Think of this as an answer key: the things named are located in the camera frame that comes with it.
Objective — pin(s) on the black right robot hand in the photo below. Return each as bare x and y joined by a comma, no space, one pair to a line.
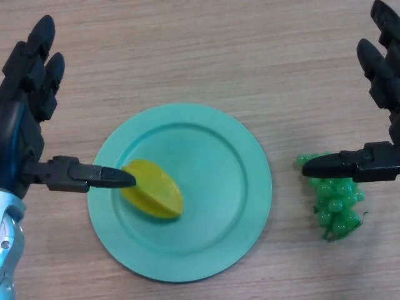
384,87

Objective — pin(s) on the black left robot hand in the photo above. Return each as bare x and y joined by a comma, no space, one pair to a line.
22,109

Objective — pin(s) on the yellow starfruit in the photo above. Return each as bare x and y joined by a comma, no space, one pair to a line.
159,193

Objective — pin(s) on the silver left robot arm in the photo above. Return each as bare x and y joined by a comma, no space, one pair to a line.
7,234

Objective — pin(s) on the green round plate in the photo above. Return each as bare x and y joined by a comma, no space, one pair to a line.
218,175

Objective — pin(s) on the green grape bunch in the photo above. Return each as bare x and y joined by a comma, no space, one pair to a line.
336,209

